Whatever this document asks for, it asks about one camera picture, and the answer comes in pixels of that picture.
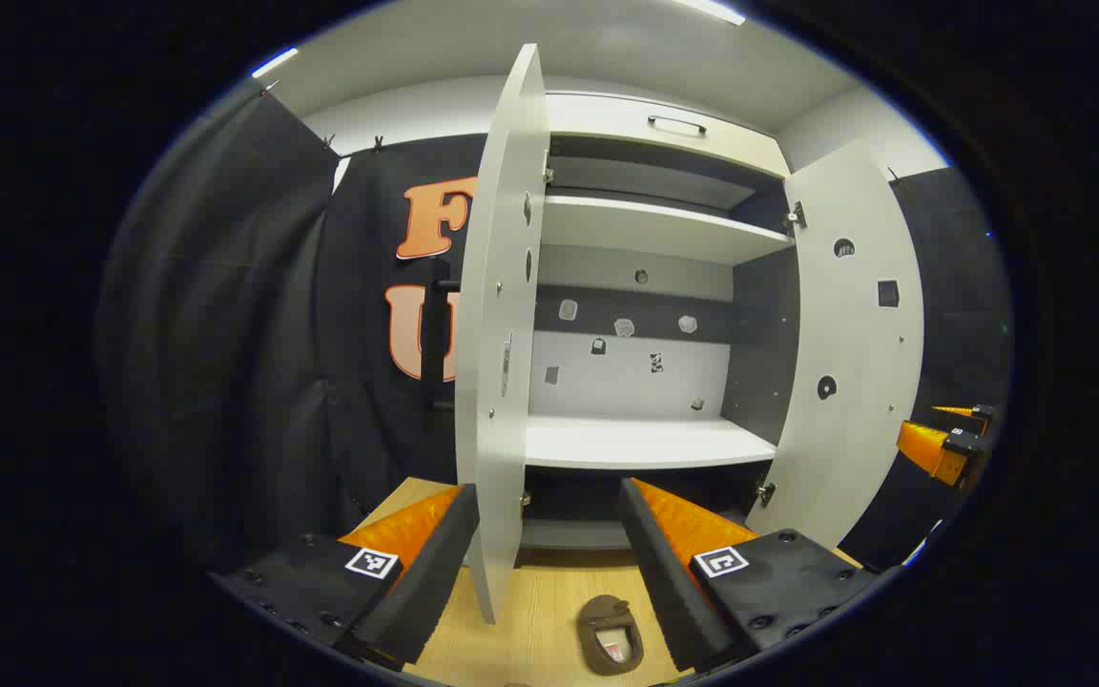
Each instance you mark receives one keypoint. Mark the white cabinet door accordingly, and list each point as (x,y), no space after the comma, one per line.
(845,429)
(502,382)

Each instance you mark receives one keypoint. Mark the white shoe cabinet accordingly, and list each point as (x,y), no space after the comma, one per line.
(645,444)

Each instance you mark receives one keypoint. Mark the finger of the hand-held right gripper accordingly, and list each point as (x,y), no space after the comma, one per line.
(926,448)
(979,413)

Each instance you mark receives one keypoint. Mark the white cabinet drawer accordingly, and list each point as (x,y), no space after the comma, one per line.
(607,119)

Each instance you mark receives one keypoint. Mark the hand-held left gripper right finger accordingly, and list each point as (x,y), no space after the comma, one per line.
(659,592)

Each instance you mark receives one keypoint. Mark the brown fuzzy shoe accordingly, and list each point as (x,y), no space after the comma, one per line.
(607,608)

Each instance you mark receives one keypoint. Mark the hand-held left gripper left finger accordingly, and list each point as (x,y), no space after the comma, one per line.
(425,592)

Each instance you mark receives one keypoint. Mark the ceiling light strip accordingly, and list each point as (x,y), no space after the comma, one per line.
(716,11)
(275,63)

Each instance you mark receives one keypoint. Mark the black backdrop cloth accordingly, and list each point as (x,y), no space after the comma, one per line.
(225,334)
(960,286)

